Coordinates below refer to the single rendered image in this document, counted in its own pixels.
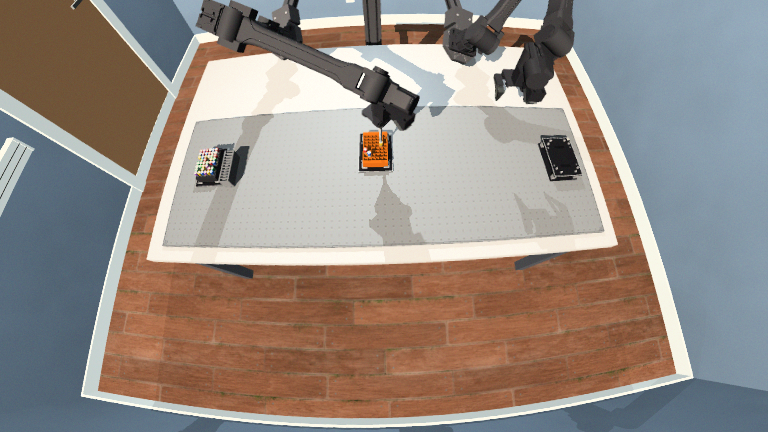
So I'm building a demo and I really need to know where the orange tube rack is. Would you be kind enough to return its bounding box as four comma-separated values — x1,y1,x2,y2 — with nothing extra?
363,132,388,167

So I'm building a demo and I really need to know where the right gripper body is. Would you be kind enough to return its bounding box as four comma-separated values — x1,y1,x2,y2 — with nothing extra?
362,103,391,128

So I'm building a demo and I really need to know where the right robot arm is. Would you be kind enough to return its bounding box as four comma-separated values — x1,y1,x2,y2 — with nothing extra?
196,0,420,131

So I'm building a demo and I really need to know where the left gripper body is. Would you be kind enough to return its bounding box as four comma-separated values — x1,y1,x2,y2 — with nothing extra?
494,60,523,92

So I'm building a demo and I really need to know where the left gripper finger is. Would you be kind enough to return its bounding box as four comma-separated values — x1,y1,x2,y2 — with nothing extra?
493,76,505,101

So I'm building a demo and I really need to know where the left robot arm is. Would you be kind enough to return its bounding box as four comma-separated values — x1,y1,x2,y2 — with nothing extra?
449,0,575,104

